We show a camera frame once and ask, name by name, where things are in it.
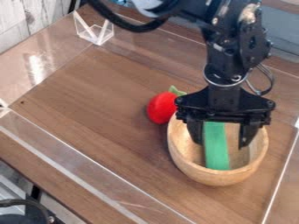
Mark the brown wooden bowl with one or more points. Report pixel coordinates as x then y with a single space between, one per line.
189 158

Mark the green rectangular block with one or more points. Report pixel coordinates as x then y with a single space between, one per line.
216 146

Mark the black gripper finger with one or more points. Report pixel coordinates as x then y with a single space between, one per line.
196 129
248 133

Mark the red toy strawberry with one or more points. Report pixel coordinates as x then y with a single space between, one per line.
161 107

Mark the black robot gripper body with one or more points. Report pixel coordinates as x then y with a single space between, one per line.
226 106

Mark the clear acrylic front barrier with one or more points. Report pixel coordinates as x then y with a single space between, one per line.
106 161

